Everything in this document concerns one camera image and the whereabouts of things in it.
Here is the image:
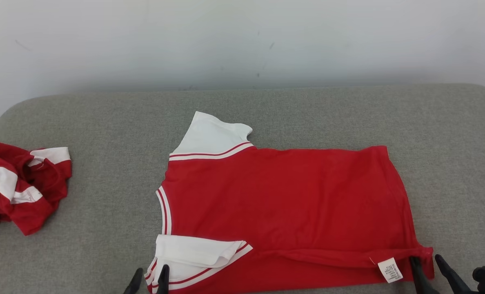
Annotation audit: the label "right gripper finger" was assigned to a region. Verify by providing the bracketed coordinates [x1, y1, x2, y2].
[435, 254, 474, 294]
[409, 256, 439, 294]

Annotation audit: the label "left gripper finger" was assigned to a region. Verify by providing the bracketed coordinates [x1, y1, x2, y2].
[123, 267, 144, 294]
[156, 265, 170, 294]

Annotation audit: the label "red shorts white stripes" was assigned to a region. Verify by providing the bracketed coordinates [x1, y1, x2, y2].
[0, 141, 72, 237]

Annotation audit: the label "red t-shirt white sleeves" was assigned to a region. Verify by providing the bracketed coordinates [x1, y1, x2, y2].
[145, 111, 435, 294]

